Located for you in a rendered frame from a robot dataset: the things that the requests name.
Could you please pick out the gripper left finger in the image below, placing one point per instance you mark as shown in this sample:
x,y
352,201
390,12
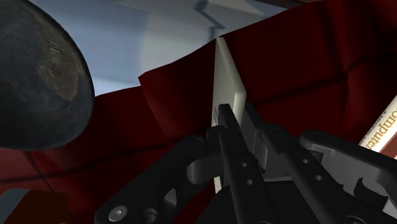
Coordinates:
x,y
238,161

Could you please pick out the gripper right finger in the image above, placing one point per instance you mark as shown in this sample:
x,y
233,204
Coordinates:
x,y
313,173

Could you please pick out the white slab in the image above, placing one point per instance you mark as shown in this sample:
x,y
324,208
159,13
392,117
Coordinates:
x,y
226,80

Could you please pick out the white book with brown lettering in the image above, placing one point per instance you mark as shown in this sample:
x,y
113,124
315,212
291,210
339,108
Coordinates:
x,y
383,130

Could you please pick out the dark grey mottled round thing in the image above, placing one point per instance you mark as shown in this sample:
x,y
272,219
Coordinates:
x,y
37,77

